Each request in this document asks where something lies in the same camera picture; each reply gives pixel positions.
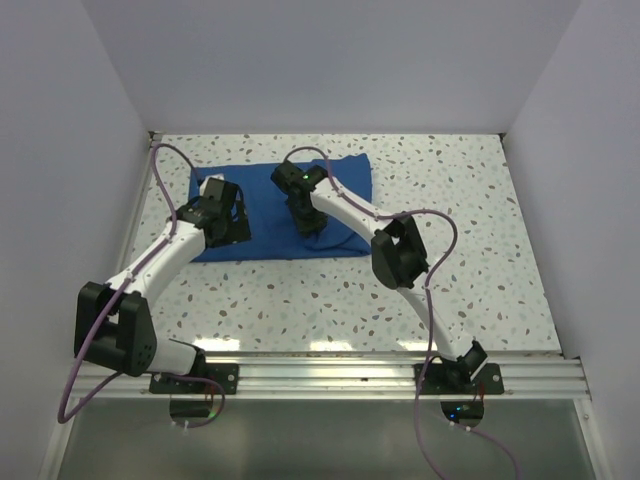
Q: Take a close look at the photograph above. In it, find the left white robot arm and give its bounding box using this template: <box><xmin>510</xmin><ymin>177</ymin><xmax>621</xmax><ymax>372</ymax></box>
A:
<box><xmin>74</xmin><ymin>175</ymin><xmax>251</xmax><ymax>393</ymax></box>

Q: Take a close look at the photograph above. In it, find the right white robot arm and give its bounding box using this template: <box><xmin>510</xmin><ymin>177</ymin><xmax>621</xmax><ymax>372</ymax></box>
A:
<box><xmin>271</xmin><ymin>160</ymin><xmax>487</xmax><ymax>394</ymax></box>

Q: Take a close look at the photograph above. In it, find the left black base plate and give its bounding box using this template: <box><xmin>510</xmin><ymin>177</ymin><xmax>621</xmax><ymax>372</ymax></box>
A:
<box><xmin>149</xmin><ymin>363</ymin><xmax>239</xmax><ymax>395</ymax></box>

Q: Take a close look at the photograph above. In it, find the aluminium rail frame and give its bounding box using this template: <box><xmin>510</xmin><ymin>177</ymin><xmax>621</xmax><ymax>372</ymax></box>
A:
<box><xmin>41</xmin><ymin>134</ymin><xmax>613</xmax><ymax>479</ymax></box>

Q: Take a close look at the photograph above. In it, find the blue surgical cloth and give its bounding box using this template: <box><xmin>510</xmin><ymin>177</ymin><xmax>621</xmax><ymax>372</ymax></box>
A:
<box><xmin>188</xmin><ymin>153</ymin><xmax>375</xmax><ymax>263</ymax></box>

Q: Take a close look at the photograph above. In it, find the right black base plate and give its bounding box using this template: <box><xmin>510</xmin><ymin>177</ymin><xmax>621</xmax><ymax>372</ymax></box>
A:
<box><xmin>420</xmin><ymin>363</ymin><xmax>505</xmax><ymax>396</ymax></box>

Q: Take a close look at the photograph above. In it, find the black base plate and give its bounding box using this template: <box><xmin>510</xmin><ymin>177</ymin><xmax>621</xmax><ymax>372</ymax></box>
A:
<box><xmin>149</xmin><ymin>363</ymin><xmax>239</xmax><ymax>395</ymax></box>
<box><xmin>420</xmin><ymin>363</ymin><xmax>505</xmax><ymax>396</ymax></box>

